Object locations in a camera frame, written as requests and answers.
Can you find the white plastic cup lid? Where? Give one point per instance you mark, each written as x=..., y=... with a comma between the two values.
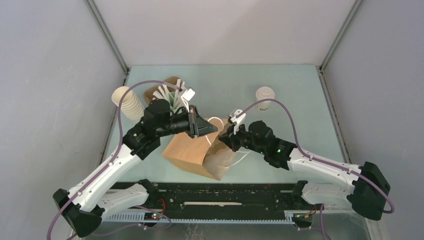
x=264, y=92

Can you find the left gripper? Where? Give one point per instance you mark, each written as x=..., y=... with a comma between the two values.
x=204, y=127

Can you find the single paper cup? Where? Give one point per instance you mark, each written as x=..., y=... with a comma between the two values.
x=263, y=106

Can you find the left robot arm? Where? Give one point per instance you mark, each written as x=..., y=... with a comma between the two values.
x=85, y=205

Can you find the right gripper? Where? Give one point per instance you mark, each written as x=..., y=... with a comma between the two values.
x=230, y=139

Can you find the green cup holder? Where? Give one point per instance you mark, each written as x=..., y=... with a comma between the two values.
x=173, y=99

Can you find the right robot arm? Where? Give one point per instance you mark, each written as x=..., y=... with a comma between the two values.
x=364, y=187

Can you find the stack of paper cups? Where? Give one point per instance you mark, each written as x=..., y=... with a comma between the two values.
x=131, y=106

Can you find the black front rail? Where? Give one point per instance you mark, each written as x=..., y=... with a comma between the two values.
x=235, y=203

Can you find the brown paper bag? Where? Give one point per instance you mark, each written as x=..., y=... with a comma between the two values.
x=204, y=156

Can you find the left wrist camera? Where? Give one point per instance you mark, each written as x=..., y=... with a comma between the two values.
x=186, y=96

